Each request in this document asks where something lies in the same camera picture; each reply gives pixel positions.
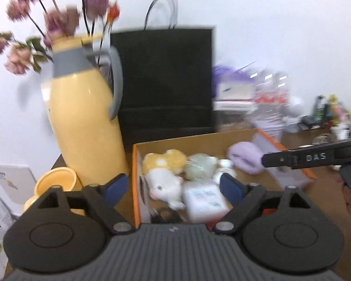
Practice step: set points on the pack of water bottles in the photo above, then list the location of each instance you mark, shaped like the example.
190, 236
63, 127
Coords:
271, 96

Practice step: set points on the yellow ceramic mug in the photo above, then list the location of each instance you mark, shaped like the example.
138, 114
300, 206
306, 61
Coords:
61, 176

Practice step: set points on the white round lamp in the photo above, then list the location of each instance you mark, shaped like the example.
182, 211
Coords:
293, 109

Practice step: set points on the black paper shopping bag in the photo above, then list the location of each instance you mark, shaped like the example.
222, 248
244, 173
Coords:
167, 81

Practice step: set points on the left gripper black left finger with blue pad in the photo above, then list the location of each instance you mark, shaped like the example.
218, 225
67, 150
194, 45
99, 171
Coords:
63, 231

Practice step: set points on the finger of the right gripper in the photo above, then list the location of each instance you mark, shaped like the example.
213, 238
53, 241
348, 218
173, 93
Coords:
300, 158

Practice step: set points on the yellow thermos jug grey handle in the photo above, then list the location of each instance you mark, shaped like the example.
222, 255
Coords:
86, 94

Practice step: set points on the pale green plush toy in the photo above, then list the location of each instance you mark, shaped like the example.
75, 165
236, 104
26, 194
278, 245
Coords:
200, 167

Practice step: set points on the white tissue packet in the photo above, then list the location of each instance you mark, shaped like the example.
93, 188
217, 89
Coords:
204, 201

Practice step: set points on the red cardboard box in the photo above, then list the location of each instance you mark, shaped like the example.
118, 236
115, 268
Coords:
184, 174

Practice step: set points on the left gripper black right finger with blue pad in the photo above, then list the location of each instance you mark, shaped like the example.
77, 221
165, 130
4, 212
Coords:
283, 231

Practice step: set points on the purple plush toy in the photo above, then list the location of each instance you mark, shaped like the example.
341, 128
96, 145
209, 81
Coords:
247, 157

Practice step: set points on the small bottles cluster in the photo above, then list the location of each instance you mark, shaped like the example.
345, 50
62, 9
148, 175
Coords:
329, 110

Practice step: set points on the yellow white plush toy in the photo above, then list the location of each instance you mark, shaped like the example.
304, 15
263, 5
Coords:
163, 176

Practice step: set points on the purple white tissue box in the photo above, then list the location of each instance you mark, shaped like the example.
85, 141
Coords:
233, 89

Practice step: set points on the white paper on floor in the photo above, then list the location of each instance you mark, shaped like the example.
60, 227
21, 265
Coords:
18, 182

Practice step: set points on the dried pink rose bouquet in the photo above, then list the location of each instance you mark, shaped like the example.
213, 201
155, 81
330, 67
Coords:
52, 23

